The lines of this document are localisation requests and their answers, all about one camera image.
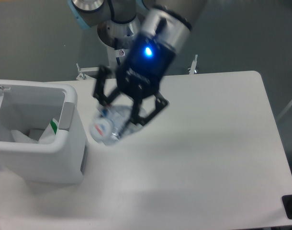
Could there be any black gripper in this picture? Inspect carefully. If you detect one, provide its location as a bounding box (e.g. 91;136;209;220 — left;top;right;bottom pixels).
92;32;178;141

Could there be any clear plastic water bottle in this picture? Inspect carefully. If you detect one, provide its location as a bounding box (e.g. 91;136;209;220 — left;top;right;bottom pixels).
89;104;143;146

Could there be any white green plastic wrapper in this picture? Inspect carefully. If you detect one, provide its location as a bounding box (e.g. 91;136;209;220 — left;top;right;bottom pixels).
11;118;58;144

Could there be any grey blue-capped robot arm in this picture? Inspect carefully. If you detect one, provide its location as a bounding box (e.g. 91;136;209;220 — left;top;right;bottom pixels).
68;0;205;138

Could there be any white trash can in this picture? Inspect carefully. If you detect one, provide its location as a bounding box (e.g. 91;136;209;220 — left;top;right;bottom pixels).
0;80;88;184

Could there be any black device at table edge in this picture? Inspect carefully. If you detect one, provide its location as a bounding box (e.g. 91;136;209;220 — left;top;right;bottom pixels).
282;195;292;219

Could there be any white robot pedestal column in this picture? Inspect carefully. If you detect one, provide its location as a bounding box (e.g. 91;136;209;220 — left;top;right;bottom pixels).
106;46;130;78

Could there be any black cable on pedestal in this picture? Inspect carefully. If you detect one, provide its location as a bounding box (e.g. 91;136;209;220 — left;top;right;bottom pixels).
113;37;125;72

